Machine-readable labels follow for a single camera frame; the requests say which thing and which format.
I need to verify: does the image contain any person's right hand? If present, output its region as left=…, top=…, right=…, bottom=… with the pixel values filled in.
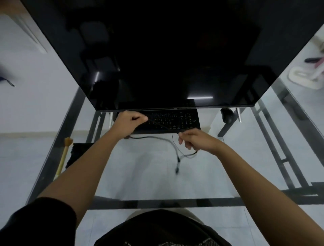
left=178, top=128, right=221, bottom=155

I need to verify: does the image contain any person's left hand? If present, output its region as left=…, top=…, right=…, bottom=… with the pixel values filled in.
left=112, top=110, right=149, bottom=139

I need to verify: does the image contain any thin black cable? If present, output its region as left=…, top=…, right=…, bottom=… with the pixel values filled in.
left=147, top=118, right=199, bottom=175

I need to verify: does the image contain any person's right forearm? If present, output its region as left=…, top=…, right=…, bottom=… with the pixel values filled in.
left=215, top=141, right=324, bottom=246

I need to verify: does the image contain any person's left forearm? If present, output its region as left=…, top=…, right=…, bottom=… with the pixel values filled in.
left=37, top=128, right=127, bottom=228

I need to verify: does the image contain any black keyboard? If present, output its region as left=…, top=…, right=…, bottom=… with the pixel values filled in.
left=132, top=108, right=201, bottom=134

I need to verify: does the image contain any black computer mouse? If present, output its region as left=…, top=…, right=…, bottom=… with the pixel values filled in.
left=220, top=108, right=235, bottom=125

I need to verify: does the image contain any black dustpan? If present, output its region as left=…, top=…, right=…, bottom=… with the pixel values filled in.
left=65, top=143, right=95, bottom=171

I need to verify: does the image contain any large black monitor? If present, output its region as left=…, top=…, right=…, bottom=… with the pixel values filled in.
left=20, top=0, right=324, bottom=111

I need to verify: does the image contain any person's black shirt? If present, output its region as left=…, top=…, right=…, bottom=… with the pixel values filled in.
left=0, top=197, right=233, bottom=246

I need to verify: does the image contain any grey cable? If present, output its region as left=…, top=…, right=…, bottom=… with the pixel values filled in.
left=129, top=136, right=181, bottom=164

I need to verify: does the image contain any black metal desk frame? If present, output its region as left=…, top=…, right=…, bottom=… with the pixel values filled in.
left=25, top=78, right=324, bottom=211

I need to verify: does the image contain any yellow handled broom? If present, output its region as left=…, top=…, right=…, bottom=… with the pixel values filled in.
left=54, top=137, right=74, bottom=179

